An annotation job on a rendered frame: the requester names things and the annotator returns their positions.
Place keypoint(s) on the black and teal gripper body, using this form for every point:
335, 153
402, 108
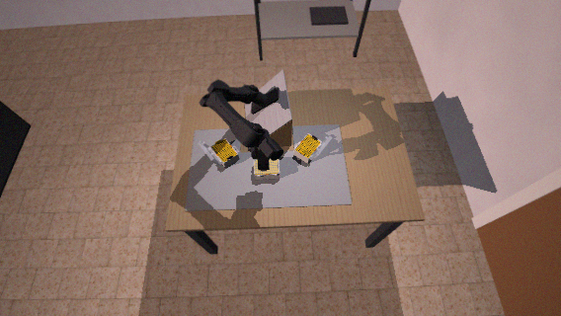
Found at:
253, 153

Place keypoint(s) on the yellow perforated tip rack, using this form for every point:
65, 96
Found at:
223, 150
308, 145

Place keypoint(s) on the grey bench mat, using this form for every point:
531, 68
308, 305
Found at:
323, 181

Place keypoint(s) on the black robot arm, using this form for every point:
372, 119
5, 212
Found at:
248, 133

